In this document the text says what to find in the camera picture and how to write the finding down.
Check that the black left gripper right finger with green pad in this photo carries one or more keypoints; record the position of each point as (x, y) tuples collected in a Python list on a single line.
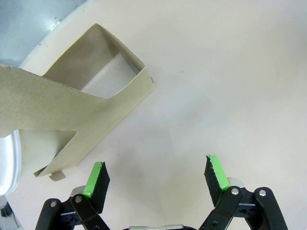
[(213, 182)]

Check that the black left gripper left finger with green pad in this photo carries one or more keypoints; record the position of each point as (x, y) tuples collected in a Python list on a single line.
[(99, 187)]

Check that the open beige cardboard box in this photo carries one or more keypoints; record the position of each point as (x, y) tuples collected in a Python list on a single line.
[(72, 112)]

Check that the white rounded plastic object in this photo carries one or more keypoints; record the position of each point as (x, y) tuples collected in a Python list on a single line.
[(9, 163)]

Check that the black knob on grey stand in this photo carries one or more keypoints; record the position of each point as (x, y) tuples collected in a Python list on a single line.
[(4, 210)]

